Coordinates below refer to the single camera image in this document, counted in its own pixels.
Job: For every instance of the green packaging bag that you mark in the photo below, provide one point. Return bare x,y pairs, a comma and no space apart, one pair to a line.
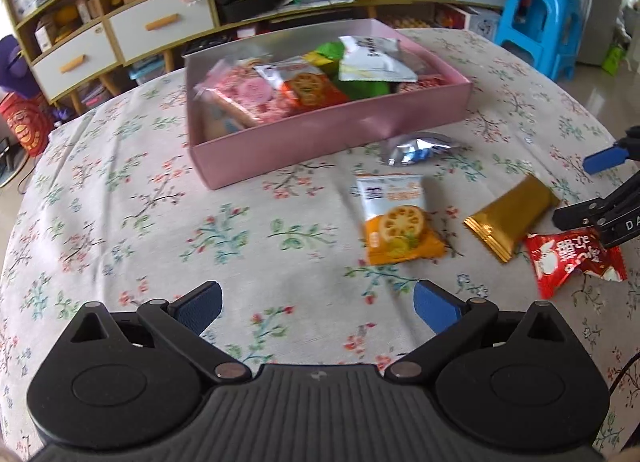
615,60

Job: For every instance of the blue plastic stool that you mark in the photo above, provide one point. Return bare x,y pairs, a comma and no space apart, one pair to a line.
542,26

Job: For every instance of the gold snack packet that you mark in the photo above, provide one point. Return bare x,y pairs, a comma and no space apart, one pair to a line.
510,217

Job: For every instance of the red rabbit print snack packet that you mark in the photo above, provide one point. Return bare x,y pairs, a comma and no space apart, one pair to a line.
575,257

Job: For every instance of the wooden cabinet with white drawers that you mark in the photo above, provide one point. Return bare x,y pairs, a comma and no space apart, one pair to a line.
100,16

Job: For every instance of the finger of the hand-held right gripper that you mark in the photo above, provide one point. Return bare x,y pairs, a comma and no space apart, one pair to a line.
605,159
575,214

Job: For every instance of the pink cardboard box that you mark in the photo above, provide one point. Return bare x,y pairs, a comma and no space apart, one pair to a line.
320,136

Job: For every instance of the red printed bag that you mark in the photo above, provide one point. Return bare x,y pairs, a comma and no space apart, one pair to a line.
22,126

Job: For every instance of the blue white snack packet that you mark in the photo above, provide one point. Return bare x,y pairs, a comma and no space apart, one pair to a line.
220,121

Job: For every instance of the orange lotus root snack packet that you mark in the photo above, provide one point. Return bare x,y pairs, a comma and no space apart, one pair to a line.
307,89
400,222

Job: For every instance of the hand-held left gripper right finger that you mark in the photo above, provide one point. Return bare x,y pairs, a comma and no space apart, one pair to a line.
435,304

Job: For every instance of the silver snack packet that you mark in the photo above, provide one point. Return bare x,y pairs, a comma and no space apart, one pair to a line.
420,149

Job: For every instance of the green snack packet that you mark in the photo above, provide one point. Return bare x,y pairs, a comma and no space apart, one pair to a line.
362,87

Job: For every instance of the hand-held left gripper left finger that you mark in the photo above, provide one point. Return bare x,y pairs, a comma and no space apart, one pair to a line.
200,304

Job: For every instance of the grey appliance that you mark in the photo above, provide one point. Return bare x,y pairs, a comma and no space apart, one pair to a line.
600,1

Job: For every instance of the pink clear snack packet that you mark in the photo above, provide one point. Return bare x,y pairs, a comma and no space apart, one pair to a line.
245,91

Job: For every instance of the purple plush toy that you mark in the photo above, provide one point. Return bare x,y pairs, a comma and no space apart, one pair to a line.
15,66

